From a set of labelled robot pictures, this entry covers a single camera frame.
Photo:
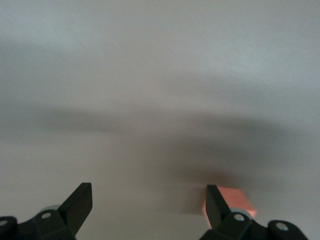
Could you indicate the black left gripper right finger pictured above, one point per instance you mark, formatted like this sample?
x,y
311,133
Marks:
x,y
217,212

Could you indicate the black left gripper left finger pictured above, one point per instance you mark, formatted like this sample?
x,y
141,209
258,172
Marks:
x,y
72,210

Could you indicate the orange foam block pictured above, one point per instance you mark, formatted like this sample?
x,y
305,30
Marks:
x,y
237,200

